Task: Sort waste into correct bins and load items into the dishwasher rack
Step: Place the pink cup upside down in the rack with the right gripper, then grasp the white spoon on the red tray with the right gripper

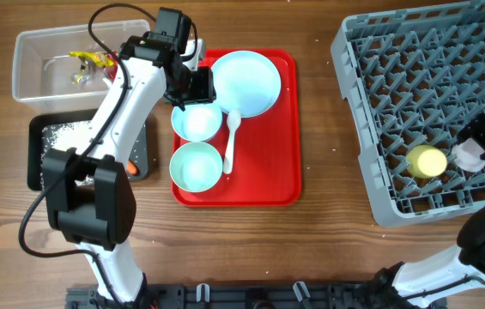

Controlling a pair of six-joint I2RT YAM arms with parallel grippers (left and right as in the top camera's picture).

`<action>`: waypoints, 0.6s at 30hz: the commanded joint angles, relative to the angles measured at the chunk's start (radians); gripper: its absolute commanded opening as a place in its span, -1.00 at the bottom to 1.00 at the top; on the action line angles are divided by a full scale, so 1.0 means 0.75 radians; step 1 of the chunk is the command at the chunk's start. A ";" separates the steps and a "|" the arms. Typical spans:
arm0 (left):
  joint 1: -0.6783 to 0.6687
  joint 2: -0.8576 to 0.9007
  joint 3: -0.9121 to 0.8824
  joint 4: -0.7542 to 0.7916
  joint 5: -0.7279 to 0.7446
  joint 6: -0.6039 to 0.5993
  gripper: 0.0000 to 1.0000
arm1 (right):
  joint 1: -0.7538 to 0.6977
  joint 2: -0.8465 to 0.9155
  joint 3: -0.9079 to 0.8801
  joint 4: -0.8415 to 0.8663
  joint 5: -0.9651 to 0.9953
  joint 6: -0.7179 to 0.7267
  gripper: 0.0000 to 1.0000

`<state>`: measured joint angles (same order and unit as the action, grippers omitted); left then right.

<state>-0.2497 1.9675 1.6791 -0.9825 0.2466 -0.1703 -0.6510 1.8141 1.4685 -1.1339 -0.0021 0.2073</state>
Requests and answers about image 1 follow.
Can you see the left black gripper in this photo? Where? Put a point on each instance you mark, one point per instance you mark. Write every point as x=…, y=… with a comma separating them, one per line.
x=205, y=91

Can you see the pink plastic cup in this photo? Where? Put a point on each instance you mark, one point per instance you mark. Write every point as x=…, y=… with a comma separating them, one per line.
x=468, y=155

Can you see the light blue bowl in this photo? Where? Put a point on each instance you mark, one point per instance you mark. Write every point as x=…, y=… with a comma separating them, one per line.
x=197, y=123

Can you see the yellow plastic cup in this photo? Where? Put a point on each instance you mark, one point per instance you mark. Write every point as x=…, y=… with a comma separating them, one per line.
x=426, y=162

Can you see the mint green bowl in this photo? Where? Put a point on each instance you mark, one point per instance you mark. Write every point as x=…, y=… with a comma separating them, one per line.
x=195, y=167

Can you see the yellow candy wrapper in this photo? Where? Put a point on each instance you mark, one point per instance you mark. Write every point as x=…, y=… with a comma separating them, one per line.
x=90, y=63

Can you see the orange carrot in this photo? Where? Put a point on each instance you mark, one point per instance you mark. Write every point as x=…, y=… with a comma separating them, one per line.
x=132, y=169

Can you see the white rice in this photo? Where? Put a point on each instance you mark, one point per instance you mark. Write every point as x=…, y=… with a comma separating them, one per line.
x=61, y=137

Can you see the red wrapper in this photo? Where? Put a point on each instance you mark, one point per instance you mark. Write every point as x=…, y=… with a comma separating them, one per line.
x=111, y=67

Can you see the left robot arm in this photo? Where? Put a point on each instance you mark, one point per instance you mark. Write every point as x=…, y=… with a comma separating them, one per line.
x=86, y=187

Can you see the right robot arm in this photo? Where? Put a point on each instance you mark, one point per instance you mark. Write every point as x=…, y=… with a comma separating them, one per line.
x=458, y=268

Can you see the grey dishwasher rack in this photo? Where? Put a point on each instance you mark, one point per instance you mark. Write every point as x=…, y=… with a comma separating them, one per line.
x=414, y=77

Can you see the clear plastic waste bin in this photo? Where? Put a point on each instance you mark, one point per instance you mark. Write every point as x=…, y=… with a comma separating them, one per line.
x=43, y=68

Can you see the white plastic spoon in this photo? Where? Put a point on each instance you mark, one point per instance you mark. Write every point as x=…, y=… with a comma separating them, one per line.
x=233, y=123

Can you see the light blue plate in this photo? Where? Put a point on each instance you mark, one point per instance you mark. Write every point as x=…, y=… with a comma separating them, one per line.
x=246, y=81

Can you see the red serving tray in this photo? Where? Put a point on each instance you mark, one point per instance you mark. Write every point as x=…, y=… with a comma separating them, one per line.
x=267, y=168

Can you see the black plastic tray bin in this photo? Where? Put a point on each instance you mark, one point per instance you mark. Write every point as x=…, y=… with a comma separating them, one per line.
x=41, y=121

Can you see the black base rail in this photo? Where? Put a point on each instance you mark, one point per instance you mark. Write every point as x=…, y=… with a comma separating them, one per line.
x=297, y=295

